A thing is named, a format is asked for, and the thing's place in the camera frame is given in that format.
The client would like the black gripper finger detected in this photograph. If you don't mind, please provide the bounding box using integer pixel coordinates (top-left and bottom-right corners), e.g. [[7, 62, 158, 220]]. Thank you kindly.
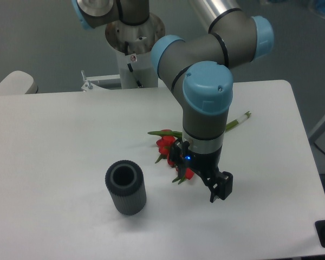
[[203, 170, 233, 203], [169, 139, 189, 176]]

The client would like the red tulip bouquet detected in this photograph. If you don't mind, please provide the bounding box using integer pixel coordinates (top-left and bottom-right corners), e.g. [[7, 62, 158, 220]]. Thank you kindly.
[[148, 111, 252, 185]]

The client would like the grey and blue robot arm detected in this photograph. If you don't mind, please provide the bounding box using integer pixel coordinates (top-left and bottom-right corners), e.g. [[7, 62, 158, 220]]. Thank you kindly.
[[72, 1, 274, 201]]

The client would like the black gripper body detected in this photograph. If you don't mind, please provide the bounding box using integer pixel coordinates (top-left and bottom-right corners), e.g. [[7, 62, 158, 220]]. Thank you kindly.
[[177, 148, 222, 183]]

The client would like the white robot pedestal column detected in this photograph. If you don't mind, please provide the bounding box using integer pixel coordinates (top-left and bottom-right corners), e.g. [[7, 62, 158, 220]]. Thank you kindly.
[[105, 13, 165, 89]]

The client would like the white metal base bracket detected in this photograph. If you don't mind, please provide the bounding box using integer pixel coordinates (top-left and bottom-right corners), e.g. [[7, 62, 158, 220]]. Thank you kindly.
[[81, 70, 122, 92]]

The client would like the dark grey ribbed vase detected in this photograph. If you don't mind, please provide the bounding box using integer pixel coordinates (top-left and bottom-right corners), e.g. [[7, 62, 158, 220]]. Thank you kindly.
[[105, 160, 147, 216]]

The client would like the black cable on pedestal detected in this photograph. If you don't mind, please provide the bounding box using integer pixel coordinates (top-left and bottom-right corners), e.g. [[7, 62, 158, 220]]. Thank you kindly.
[[123, 41, 144, 89]]

